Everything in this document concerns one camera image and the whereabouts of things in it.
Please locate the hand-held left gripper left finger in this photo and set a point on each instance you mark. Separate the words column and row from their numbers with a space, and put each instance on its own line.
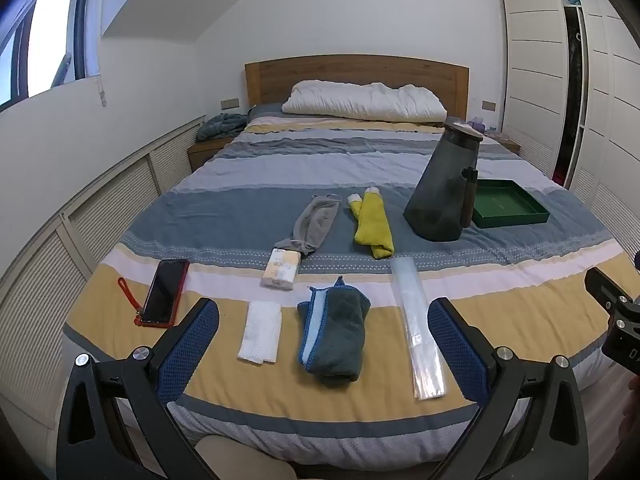
column 192, row 350

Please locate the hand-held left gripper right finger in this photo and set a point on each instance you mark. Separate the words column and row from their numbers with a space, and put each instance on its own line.
column 457, row 355

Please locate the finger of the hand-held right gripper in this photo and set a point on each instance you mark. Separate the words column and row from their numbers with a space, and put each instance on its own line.
column 601, row 286

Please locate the clear plastic bag roll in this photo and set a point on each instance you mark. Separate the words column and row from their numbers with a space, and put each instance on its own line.
column 417, row 330

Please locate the white textured cloth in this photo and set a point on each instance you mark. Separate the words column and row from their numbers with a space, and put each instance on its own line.
column 260, row 332

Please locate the tissue pack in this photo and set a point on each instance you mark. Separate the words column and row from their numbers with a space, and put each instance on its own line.
column 282, row 270

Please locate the green tray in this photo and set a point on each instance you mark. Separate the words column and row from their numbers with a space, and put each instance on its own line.
column 507, row 205

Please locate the teal towel with blue trim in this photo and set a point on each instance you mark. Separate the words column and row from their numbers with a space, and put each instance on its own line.
column 335, row 335

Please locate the grey fabric pouch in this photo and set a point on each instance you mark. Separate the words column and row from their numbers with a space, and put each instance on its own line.
column 315, row 225

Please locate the phone in red case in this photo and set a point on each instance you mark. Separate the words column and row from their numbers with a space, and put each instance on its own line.
column 165, row 292

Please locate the red cloth item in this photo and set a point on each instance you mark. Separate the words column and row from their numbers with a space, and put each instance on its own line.
column 560, row 174

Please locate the striped bed cover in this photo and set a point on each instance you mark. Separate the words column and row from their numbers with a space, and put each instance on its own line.
column 260, row 200

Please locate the dark grey translucent pitcher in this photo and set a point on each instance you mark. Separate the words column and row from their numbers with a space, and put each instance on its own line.
column 440, row 185

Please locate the white slatted cabinet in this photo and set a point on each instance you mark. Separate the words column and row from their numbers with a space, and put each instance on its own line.
column 75, row 220

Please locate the wooden nightstand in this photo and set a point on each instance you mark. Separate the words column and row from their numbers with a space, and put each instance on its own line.
column 207, row 152

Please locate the white wardrobe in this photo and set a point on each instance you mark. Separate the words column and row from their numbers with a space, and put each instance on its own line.
column 590, row 85

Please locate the blue-grey bundled cloth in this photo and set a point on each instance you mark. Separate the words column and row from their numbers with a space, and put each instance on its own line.
column 222, row 126

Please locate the dark blue pillow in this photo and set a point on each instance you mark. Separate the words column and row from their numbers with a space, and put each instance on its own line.
column 265, row 110

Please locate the white pillow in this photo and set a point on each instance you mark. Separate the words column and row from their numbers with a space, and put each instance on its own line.
column 365, row 100

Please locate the wooden headboard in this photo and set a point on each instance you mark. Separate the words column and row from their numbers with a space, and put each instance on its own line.
column 350, row 72

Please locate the window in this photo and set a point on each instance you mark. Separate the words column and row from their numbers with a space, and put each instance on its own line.
column 40, row 35

